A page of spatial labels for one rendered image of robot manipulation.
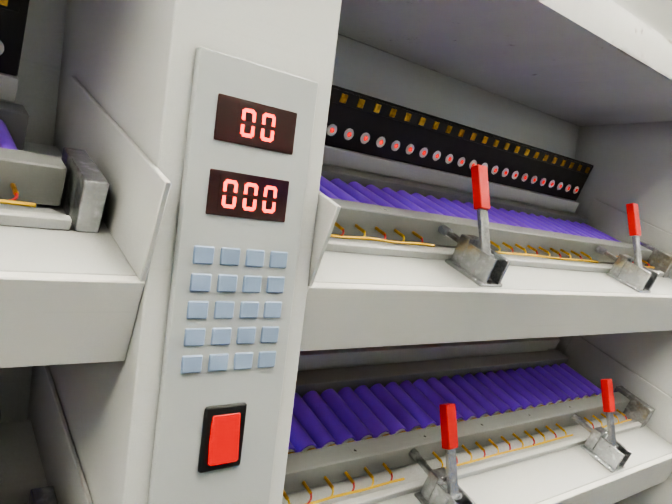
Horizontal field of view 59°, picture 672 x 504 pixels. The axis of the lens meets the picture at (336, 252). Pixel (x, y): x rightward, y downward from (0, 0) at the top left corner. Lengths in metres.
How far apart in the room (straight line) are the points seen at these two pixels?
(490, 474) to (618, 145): 0.51
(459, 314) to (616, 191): 0.50
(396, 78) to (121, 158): 0.39
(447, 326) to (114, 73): 0.28
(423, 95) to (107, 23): 0.39
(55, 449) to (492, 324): 0.32
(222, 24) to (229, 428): 0.20
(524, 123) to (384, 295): 0.50
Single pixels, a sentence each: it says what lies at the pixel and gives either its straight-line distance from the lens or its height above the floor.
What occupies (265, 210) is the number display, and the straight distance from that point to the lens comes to 0.31.
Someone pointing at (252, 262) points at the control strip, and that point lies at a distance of 0.31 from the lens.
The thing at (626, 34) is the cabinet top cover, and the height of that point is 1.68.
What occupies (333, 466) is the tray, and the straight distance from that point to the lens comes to 0.48.
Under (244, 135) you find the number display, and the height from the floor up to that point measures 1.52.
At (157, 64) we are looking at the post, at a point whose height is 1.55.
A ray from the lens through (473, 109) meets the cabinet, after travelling 0.75.
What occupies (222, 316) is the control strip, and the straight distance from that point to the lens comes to 0.30.
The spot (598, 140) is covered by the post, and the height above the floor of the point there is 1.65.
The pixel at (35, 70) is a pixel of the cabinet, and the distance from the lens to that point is 0.48.
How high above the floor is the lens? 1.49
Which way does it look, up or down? 3 degrees down
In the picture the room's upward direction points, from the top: 7 degrees clockwise
